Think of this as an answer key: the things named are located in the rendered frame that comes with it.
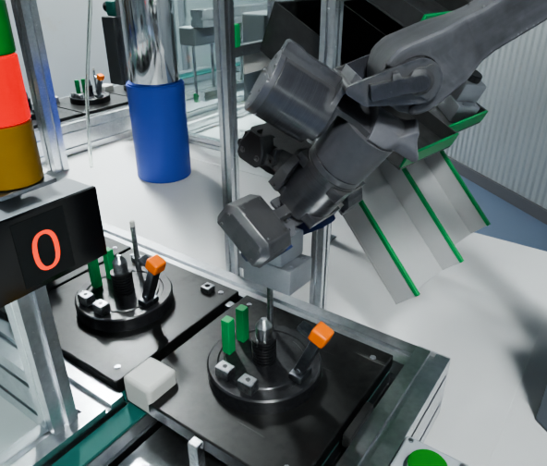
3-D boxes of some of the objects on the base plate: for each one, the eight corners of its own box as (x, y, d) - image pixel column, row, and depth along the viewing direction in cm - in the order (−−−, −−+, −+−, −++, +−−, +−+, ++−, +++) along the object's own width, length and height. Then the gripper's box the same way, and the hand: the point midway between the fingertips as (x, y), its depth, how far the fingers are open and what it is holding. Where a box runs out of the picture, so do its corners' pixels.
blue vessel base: (201, 171, 155) (195, 79, 142) (164, 188, 144) (153, 90, 131) (164, 161, 163) (155, 73, 150) (127, 176, 152) (113, 82, 139)
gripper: (307, 217, 40) (219, 308, 51) (403, 161, 54) (319, 241, 64) (258, 159, 41) (181, 260, 52) (364, 118, 55) (287, 204, 65)
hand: (273, 233), depth 56 cm, fingers closed on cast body, 4 cm apart
